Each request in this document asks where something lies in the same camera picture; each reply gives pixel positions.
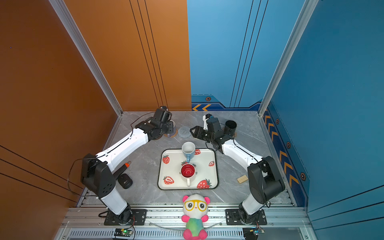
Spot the right circuit board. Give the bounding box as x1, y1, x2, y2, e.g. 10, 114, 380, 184
243, 228, 265, 240

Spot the grey blue rope coaster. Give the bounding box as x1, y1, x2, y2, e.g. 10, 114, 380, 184
178, 126, 192, 138

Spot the white strawberry serving tray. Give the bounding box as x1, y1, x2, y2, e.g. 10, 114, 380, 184
158, 149, 219, 190

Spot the red interior mug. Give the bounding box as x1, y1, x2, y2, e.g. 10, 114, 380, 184
181, 163, 196, 188

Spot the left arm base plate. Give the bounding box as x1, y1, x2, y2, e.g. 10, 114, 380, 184
104, 209, 147, 226

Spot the black mug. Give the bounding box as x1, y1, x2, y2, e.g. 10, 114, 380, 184
224, 120, 237, 138

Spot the plush panda toy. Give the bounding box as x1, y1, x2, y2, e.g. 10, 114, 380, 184
182, 194, 211, 240

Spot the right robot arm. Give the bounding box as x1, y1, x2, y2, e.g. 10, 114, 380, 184
190, 114, 286, 225

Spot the left green circuit board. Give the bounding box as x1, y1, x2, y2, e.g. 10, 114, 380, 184
114, 228, 134, 240

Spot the small wooden block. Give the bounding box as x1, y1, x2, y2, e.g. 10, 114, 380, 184
237, 175, 249, 184

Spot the blue mug back middle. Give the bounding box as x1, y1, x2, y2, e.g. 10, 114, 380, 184
182, 142, 196, 163

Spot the white mug purple handle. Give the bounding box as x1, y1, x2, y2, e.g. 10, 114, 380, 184
166, 120, 177, 134

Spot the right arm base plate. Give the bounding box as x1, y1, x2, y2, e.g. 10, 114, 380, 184
225, 209, 268, 226

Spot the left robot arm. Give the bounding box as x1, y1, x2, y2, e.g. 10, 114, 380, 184
81, 106, 174, 225

